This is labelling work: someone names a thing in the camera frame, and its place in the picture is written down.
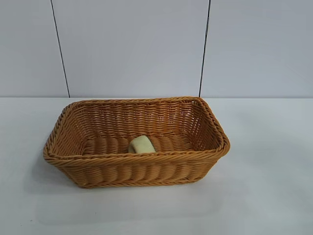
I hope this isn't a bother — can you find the pale yellow egg yolk pastry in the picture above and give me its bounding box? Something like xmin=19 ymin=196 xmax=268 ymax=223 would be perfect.
xmin=128 ymin=135 xmax=157 ymax=154

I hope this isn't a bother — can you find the brown woven wicker basket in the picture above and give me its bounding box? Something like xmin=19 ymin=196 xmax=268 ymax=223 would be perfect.
xmin=43 ymin=96 xmax=231 ymax=189

